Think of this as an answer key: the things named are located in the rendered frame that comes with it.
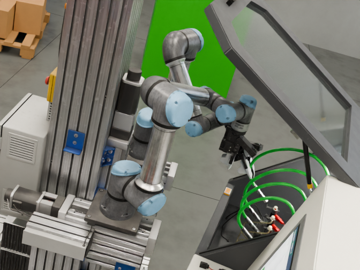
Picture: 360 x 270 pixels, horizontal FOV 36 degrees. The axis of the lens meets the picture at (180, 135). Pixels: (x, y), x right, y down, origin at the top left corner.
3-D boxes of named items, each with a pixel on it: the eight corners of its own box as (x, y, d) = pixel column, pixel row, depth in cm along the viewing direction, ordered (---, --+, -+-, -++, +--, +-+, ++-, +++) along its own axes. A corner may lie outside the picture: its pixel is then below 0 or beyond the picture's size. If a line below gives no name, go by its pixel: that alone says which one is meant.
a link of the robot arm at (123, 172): (124, 179, 235) (130, 152, 229) (143, 196, 228) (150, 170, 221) (101, 186, 227) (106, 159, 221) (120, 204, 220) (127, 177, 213)
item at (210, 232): (219, 205, 296) (227, 182, 288) (226, 209, 295) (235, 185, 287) (186, 279, 242) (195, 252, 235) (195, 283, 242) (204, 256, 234)
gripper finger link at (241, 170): (242, 181, 252) (237, 162, 253) (253, 178, 249) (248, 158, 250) (239, 181, 249) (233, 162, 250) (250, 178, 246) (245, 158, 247)
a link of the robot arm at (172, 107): (141, 194, 228) (173, 77, 203) (164, 215, 220) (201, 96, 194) (118, 202, 220) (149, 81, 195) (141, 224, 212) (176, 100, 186)
